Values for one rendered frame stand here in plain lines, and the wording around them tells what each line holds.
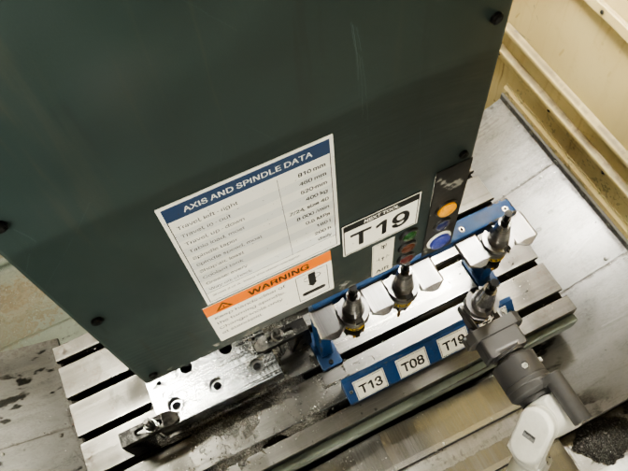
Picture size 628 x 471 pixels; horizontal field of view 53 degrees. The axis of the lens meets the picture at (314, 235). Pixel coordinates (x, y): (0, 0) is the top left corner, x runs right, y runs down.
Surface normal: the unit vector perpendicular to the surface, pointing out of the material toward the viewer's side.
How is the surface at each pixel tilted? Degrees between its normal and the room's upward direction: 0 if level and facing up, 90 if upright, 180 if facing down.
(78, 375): 0
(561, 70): 90
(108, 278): 90
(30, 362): 24
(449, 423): 7
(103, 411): 0
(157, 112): 90
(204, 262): 90
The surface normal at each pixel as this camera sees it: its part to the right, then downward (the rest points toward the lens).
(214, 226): 0.43, 0.78
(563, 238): -0.43, -0.27
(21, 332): -0.07, -0.48
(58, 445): 0.30, -0.61
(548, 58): -0.90, 0.41
